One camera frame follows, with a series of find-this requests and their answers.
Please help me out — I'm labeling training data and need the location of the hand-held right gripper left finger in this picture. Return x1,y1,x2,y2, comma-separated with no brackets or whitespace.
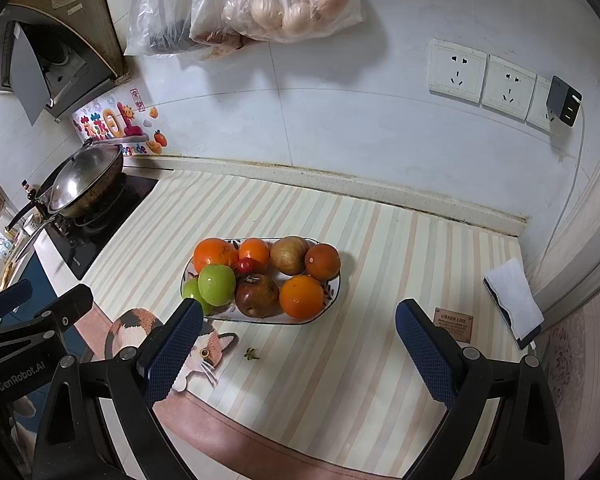
30,297,206,480

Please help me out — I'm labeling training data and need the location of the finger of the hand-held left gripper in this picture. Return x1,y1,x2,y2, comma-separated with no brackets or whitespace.
27,283,95,333
0,279,34,328

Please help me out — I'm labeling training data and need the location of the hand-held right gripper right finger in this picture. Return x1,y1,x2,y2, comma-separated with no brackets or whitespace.
395,297,566,480

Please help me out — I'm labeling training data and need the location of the small green fruit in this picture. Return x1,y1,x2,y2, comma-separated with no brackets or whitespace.
182,277,216,317

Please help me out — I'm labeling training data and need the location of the floral ceramic plate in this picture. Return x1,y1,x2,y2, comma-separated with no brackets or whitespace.
180,236,342,326

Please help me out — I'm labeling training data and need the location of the large green apple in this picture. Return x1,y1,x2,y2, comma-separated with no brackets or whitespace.
198,264,237,307

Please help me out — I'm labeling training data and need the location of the deep orange orange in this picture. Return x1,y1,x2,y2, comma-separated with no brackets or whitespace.
193,238,240,275

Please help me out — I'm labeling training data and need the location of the small orange tangerine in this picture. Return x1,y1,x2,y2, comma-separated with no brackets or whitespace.
238,238,271,272

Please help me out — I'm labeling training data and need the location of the large light orange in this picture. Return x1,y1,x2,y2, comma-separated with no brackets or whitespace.
279,274,326,320

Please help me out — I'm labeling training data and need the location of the dark orange tangerine with stem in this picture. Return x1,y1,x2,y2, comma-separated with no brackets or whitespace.
304,243,341,281

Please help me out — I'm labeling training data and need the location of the brown kiwi fruit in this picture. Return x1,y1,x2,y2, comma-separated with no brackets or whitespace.
270,236,311,276

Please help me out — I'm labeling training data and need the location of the blue base cabinet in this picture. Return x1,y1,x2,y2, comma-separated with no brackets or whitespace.
0,250,81,321

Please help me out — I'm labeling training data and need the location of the reddish brown apple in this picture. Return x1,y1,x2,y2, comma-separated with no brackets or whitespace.
235,273,281,318

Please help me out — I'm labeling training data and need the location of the dark phone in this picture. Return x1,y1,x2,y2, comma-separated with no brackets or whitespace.
482,260,546,352

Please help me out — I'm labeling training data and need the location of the steel wok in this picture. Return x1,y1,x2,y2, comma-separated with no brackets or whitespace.
5,141,127,231

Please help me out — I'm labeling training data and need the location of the black glass stove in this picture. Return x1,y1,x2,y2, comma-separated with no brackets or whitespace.
32,172,160,281

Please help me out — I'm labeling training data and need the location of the steel wok lid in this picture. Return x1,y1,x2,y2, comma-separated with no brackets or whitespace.
45,142,123,211

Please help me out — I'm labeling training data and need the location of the grey range hood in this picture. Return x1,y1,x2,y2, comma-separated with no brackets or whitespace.
0,4,118,126

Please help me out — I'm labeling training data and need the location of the dark plug-in charger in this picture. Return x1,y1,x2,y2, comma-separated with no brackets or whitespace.
546,76,583,127

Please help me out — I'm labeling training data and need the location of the clear bag with dark contents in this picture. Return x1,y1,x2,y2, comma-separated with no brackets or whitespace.
124,0,201,57

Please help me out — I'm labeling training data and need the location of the plastic bag of meat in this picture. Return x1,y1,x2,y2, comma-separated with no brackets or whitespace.
189,0,261,58

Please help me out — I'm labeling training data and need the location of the plastic bag of eggs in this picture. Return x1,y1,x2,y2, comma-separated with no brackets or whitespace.
222,0,365,43

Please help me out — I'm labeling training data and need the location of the colourful wall sticker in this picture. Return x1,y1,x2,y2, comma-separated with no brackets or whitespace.
70,87,168,157

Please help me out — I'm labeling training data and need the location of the white charger cable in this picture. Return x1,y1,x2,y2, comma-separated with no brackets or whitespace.
532,102,587,281

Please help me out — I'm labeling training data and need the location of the white wall socket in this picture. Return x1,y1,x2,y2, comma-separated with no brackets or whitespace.
526,75,556,133
428,38,488,105
481,55,537,122

